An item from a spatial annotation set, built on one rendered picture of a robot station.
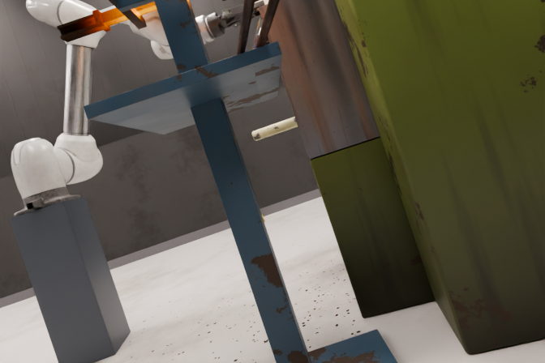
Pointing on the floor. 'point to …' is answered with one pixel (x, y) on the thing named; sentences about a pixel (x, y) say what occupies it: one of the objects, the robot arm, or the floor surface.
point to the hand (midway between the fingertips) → (265, 4)
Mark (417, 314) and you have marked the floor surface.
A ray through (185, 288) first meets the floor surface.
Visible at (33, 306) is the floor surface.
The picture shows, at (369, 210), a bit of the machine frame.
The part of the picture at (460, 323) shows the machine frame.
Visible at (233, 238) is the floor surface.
